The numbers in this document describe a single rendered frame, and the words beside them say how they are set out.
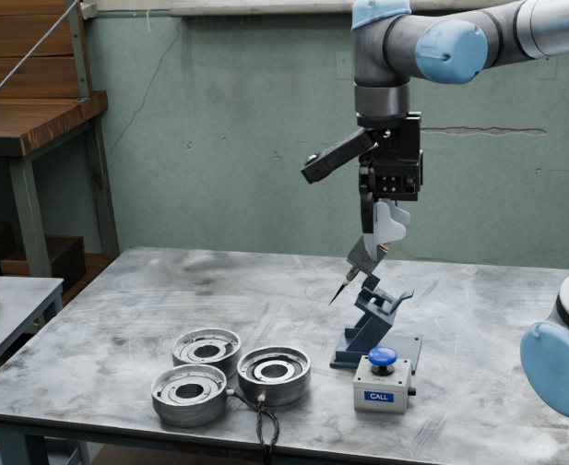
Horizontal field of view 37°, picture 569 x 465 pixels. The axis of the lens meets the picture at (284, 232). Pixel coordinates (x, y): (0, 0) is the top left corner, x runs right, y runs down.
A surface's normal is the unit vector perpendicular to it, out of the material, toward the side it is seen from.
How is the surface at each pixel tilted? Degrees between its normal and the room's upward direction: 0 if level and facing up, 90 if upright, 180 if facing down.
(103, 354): 0
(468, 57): 90
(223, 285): 0
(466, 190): 90
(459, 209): 90
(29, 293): 0
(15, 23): 90
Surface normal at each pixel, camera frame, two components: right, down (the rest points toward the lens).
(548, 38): -0.69, 0.60
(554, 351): -0.83, 0.37
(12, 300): -0.06, -0.92
